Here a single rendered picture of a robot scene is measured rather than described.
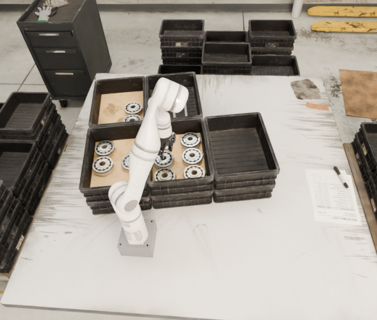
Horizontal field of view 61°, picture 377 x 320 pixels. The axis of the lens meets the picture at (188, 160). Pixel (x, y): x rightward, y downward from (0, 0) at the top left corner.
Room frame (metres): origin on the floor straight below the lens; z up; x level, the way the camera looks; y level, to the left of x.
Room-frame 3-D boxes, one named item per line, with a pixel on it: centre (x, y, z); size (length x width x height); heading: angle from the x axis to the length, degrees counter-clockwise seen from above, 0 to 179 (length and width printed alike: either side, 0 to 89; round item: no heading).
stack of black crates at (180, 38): (2.79, -0.01, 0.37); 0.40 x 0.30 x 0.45; 83
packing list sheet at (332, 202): (0.85, -0.72, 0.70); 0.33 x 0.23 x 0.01; 173
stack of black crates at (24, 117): (1.77, 1.16, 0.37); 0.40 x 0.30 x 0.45; 173
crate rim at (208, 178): (1.03, 0.05, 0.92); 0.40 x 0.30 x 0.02; 3
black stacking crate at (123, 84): (1.41, 0.37, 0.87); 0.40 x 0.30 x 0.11; 3
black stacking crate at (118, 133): (1.01, 0.35, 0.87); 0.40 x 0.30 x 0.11; 3
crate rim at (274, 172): (1.04, -0.25, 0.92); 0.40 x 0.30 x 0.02; 3
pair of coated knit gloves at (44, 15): (2.60, 1.09, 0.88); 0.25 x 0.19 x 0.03; 173
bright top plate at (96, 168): (1.01, 0.42, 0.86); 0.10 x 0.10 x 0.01
